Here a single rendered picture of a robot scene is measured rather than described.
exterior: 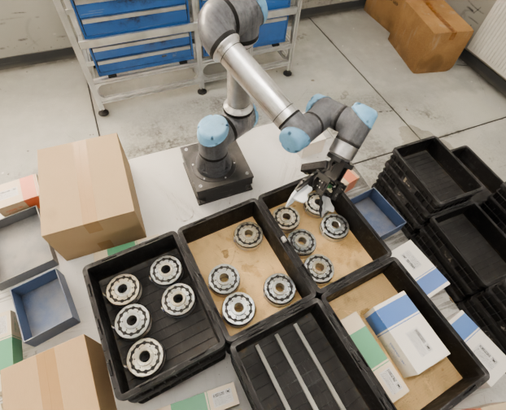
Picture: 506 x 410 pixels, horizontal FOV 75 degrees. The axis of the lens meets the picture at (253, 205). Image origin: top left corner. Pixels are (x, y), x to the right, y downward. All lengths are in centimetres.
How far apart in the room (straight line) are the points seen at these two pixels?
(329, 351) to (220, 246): 49
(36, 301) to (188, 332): 58
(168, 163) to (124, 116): 141
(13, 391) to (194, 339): 48
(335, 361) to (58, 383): 77
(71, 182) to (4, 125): 192
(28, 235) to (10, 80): 230
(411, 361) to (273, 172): 92
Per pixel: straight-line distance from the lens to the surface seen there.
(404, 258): 136
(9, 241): 159
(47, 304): 140
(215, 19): 100
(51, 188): 139
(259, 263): 116
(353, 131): 96
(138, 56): 277
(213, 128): 125
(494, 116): 368
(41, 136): 303
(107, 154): 142
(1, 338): 137
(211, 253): 117
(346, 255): 124
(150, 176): 156
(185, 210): 143
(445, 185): 211
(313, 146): 160
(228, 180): 138
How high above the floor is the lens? 189
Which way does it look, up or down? 57 degrees down
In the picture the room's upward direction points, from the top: 5 degrees clockwise
